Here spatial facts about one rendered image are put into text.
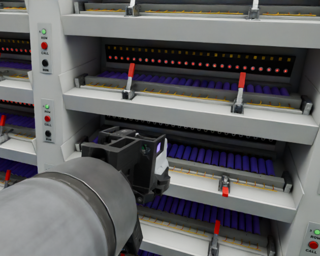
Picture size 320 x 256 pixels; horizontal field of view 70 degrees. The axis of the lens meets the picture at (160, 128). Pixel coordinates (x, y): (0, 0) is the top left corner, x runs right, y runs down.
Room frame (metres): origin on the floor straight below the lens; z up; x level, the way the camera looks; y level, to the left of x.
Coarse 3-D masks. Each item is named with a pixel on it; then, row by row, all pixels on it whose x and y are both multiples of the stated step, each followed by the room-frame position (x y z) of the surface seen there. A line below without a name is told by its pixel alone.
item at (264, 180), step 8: (168, 160) 0.58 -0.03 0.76; (176, 160) 0.58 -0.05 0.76; (184, 160) 0.58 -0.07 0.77; (184, 168) 0.57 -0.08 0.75; (192, 168) 0.56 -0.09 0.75; (200, 168) 0.56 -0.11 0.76; (208, 168) 0.55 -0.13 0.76; (216, 168) 0.55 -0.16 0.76; (224, 168) 0.55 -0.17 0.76; (200, 176) 0.54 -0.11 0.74; (232, 176) 0.54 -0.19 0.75; (240, 176) 0.53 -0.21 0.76; (248, 176) 0.53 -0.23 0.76; (256, 176) 0.53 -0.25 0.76; (264, 176) 0.53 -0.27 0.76; (272, 176) 0.53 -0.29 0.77; (240, 184) 0.52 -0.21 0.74; (264, 184) 0.51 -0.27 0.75; (272, 184) 0.51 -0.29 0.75; (280, 184) 0.51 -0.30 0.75
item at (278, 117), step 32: (96, 64) 0.76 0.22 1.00; (128, 64) 0.75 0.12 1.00; (160, 64) 0.72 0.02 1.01; (192, 64) 0.70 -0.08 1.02; (224, 64) 0.67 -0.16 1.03; (256, 64) 0.65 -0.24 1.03; (288, 64) 0.63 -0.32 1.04; (64, 96) 0.61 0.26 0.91; (96, 96) 0.59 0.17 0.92; (128, 96) 0.59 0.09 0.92; (160, 96) 0.59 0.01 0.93; (192, 96) 0.59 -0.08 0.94; (224, 96) 0.57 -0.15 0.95; (256, 96) 0.55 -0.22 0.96; (288, 96) 0.54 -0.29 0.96; (224, 128) 0.51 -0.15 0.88; (256, 128) 0.49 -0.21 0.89; (288, 128) 0.47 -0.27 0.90
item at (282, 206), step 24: (96, 120) 0.77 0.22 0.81; (72, 144) 0.64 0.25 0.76; (240, 144) 0.65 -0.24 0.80; (264, 144) 0.64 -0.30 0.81; (288, 168) 0.57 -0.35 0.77; (168, 192) 0.54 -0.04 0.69; (192, 192) 0.52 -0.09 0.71; (216, 192) 0.50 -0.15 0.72; (240, 192) 0.50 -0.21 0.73; (264, 192) 0.50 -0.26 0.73; (288, 192) 0.50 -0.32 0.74; (264, 216) 0.48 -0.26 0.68; (288, 216) 0.46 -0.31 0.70
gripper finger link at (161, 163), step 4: (164, 148) 0.34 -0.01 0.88; (164, 152) 0.34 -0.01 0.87; (160, 156) 0.32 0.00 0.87; (164, 156) 0.34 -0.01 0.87; (156, 160) 0.30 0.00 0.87; (160, 160) 0.32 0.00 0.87; (164, 160) 0.34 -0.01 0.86; (156, 164) 0.30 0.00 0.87; (160, 164) 0.32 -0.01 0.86; (164, 164) 0.34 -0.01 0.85; (168, 164) 0.35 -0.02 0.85; (156, 168) 0.31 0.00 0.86; (160, 168) 0.32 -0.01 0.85; (164, 168) 0.33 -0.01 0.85; (156, 172) 0.30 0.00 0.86; (160, 172) 0.31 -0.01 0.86
